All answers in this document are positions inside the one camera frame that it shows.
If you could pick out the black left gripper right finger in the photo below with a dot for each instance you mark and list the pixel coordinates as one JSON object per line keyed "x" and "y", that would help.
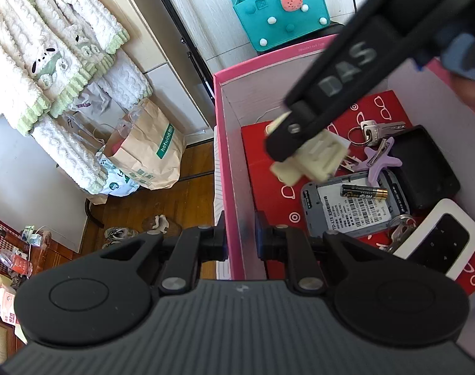
{"x": 312, "y": 264}

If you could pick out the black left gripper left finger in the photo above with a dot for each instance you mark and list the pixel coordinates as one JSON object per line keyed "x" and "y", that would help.
{"x": 171, "y": 266}

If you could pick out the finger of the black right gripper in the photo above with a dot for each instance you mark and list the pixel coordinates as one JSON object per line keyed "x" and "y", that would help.
{"x": 325, "y": 91}

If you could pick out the keys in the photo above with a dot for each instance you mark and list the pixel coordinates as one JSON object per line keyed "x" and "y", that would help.
{"x": 372, "y": 132}

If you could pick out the pink storage box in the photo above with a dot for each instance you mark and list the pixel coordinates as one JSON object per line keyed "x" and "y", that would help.
{"x": 251, "y": 92}

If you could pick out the cream plastic hair claw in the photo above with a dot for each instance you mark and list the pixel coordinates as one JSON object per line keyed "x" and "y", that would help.
{"x": 318, "y": 160}

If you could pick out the white black remote device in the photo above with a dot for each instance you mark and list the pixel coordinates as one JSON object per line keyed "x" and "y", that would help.
{"x": 443, "y": 242}

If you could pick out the brown fuzzy slipper pair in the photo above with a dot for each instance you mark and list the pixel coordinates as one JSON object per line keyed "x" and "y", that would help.
{"x": 160, "y": 224}

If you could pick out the grey pocket wifi device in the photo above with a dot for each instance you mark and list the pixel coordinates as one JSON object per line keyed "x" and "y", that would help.
{"x": 326, "y": 209}

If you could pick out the grey sneaker pair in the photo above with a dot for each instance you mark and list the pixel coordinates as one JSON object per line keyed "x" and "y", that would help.
{"x": 115, "y": 235}

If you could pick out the red patterned liner sheet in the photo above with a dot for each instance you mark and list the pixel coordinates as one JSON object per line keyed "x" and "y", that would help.
{"x": 282, "y": 203}

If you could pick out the black gold AA battery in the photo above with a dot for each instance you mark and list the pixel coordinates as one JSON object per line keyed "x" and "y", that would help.
{"x": 361, "y": 191}

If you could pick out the white charger cube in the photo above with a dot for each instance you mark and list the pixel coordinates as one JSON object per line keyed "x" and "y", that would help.
{"x": 343, "y": 142}

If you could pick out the teal felt handbag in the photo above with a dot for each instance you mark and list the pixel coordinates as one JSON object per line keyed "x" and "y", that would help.
{"x": 270, "y": 24}

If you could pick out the silver key bunch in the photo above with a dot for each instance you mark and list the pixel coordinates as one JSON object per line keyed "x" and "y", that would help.
{"x": 400, "y": 228}

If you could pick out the white starbucks plastic bag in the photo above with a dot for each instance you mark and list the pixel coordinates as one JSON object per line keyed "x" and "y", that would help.
{"x": 117, "y": 184}

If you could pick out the purple starfish hair clip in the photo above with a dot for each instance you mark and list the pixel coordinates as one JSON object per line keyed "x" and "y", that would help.
{"x": 377, "y": 160}

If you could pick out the brown paper bag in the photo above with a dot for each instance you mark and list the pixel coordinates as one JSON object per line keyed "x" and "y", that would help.
{"x": 146, "y": 147}

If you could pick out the black square case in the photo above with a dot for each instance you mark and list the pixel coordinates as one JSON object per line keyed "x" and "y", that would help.
{"x": 425, "y": 175}

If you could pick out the white green knit cardigan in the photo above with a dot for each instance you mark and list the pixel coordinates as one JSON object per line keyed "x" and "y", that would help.
{"x": 56, "y": 55}

